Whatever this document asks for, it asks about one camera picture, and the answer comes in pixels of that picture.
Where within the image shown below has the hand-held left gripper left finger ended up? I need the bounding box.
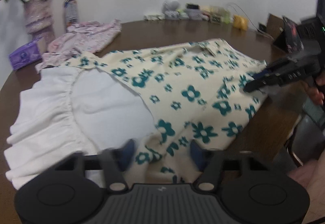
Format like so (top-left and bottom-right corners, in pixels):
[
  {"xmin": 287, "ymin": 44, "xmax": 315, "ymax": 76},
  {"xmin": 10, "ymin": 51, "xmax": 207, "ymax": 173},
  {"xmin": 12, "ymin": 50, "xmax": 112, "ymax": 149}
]
[{"xmin": 53, "ymin": 139, "xmax": 136, "ymax": 193}]

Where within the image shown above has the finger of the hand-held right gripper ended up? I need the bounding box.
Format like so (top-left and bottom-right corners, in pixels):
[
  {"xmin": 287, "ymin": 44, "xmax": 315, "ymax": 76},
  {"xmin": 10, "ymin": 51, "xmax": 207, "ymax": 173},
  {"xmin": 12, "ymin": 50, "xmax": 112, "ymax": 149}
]
[
  {"xmin": 252, "ymin": 57, "xmax": 295, "ymax": 80},
  {"xmin": 243, "ymin": 74, "xmax": 283, "ymax": 93}
]

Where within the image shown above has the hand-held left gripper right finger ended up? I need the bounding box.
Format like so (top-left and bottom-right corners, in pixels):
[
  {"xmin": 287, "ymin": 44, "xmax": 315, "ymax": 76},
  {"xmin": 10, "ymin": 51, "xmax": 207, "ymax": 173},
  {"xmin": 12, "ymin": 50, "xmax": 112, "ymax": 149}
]
[{"xmin": 190, "ymin": 139, "xmax": 274, "ymax": 192}]

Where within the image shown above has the cream dress with teal flowers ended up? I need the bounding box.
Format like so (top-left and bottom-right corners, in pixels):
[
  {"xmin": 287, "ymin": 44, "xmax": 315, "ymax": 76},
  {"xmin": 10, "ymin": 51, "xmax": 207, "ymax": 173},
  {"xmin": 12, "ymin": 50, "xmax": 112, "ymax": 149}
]
[{"xmin": 3, "ymin": 38, "xmax": 270, "ymax": 190}]

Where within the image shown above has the person's right hand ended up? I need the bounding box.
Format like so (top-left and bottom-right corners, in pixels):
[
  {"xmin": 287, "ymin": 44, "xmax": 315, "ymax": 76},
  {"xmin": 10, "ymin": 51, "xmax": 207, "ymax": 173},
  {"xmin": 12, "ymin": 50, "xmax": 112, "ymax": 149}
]
[{"xmin": 305, "ymin": 81, "xmax": 325, "ymax": 106}]

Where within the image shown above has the black tablet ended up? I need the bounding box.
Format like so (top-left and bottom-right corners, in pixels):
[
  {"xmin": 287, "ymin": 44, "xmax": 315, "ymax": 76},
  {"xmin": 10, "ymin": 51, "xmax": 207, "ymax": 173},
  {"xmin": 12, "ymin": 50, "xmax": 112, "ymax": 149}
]
[{"xmin": 272, "ymin": 16, "xmax": 304, "ymax": 53}]

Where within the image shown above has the brown board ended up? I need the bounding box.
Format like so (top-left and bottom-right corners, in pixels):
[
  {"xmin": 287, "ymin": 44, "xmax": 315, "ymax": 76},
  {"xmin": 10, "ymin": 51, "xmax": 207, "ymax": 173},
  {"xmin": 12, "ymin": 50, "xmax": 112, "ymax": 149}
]
[{"xmin": 266, "ymin": 13, "xmax": 288, "ymax": 42}]

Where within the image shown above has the yellow mug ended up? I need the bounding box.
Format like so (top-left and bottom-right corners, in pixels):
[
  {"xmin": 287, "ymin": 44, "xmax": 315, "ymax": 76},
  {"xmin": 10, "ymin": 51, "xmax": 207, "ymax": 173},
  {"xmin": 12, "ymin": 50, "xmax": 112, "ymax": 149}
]
[{"xmin": 232, "ymin": 14, "xmax": 249, "ymax": 31}]

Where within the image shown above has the grey chair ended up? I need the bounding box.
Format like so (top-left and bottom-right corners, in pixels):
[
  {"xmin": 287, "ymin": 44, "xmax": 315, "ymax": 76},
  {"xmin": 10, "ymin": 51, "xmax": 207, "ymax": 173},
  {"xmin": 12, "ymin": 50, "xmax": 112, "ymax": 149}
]
[{"xmin": 289, "ymin": 98, "xmax": 325, "ymax": 167}]

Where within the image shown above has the white container with black lid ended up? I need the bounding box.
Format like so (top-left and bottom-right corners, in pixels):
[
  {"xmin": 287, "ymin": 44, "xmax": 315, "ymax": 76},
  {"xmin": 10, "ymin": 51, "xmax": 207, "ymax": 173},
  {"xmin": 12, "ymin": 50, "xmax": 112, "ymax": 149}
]
[{"xmin": 184, "ymin": 7, "xmax": 204, "ymax": 21}]

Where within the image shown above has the small white green box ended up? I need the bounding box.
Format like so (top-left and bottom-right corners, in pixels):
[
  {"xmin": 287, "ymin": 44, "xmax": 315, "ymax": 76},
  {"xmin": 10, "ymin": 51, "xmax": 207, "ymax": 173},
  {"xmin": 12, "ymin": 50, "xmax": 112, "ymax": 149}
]
[{"xmin": 177, "ymin": 8, "xmax": 190, "ymax": 20}]

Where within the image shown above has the person's leg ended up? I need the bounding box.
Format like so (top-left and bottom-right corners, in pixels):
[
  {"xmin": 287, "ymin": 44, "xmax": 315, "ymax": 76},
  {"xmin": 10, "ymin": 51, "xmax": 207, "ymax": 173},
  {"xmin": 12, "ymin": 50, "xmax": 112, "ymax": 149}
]
[{"xmin": 286, "ymin": 157, "xmax": 325, "ymax": 224}]

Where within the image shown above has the white robot figurine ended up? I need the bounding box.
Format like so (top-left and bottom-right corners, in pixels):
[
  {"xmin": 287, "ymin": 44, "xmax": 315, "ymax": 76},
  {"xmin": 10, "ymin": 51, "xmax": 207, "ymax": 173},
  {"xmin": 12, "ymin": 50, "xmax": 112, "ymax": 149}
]
[{"xmin": 162, "ymin": 0, "xmax": 182, "ymax": 20}]

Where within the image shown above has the pink floral garment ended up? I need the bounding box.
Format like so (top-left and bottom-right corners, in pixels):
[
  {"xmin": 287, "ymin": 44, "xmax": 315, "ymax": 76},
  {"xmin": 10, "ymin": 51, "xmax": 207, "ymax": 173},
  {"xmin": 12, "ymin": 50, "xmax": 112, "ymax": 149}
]
[{"xmin": 35, "ymin": 19, "xmax": 123, "ymax": 75}]

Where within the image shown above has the white clips row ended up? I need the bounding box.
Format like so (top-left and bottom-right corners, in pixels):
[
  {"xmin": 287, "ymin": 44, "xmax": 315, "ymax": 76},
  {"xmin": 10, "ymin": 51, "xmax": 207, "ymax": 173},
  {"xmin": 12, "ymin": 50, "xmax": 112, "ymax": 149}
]
[{"xmin": 143, "ymin": 12, "xmax": 165, "ymax": 21}]

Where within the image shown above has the purple tissue pack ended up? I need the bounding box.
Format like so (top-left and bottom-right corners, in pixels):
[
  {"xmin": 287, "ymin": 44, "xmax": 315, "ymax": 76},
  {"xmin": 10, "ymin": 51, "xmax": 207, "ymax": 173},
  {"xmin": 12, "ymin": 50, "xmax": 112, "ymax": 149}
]
[{"xmin": 8, "ymin": 37, "xmax": 48, "ymax": 71}]

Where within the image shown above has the tea bottle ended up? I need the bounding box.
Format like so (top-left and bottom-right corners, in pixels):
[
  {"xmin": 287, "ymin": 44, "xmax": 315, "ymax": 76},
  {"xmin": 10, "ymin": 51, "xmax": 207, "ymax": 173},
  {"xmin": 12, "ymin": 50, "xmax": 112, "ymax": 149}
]
[{"xmin": 63, "ymin": 0, "xmax": 80, "ymax": 28}]

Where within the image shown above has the purple glitter vase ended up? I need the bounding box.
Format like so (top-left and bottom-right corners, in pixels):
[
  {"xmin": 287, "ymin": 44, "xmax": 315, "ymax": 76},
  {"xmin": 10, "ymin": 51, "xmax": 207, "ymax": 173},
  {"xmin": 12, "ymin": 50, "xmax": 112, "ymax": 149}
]
[{"xmin": 24, "ymin": 0, "xmax": 55, "ymax": 37}]

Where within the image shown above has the white cable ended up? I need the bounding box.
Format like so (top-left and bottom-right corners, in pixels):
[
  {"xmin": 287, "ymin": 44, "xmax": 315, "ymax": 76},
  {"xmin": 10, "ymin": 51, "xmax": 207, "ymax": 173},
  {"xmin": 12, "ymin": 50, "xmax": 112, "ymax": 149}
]
[{"xmin": 227, "ymin": 2, "xmax": 273, "ymax": 37}]

